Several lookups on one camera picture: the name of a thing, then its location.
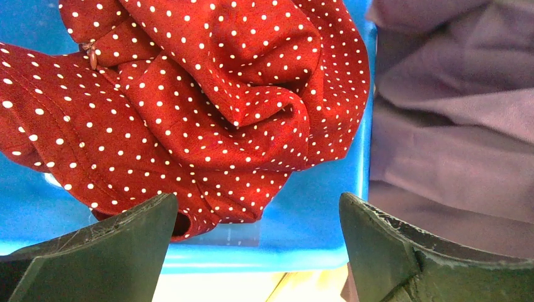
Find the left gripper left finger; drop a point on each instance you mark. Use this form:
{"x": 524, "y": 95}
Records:
{"x": 117, "y": 259}

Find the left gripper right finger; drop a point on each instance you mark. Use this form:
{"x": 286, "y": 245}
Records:
{"x": 392, "y": 260}

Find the purple shirt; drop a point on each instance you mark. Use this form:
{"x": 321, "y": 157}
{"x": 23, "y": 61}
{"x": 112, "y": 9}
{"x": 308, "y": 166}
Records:
{"x": 452, "y": 131}

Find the red polka dot skirt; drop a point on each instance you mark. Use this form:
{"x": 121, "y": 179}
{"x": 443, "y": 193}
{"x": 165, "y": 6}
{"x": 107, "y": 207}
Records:
{"x": 216, "y": 102}

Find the wooden clothes rack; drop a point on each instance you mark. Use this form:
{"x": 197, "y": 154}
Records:
{"x": 310, "y": 286}

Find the blue plastic bin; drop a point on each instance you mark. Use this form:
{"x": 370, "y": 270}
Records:
{"x": 299, "y": 228}

